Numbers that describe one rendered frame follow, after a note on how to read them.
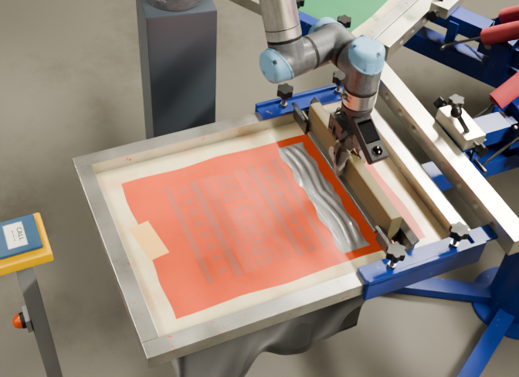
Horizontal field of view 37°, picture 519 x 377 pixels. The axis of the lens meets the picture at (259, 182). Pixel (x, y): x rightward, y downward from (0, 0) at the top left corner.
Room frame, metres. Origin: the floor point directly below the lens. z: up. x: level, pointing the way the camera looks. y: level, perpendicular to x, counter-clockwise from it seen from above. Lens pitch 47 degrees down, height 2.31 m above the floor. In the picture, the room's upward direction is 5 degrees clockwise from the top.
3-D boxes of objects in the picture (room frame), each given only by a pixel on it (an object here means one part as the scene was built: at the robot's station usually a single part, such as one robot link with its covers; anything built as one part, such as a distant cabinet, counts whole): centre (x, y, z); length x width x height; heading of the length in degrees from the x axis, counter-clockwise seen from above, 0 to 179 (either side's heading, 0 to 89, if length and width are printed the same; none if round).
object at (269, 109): (1.55, -0.12, 0.97); 0.30 x 0.05 x 0.07; 117
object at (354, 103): (1.30, -0.20, 1.23); 0.08 x 0.08 x 0.05
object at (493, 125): (1.45, -0.53, 1.02); 0.17 x 0.06 x 0.05; 117
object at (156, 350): (1.19, -0.03, 0.97); 0.79 x 0.58 x 0.04; 117
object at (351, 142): (1.31, -0.20, 1.15); 0.09 x 0.08 x 0.12; 27
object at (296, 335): (0.98, -0.07, 0.74); 0.46 x 0.04 x 0.42; 117
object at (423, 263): (1.05, -0.37, 0.97); 0.30 x 0.05 x 0.07; 117
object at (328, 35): (1.37, -0.13, 1.31); 0.11 x 0.11 x 0.08; 37
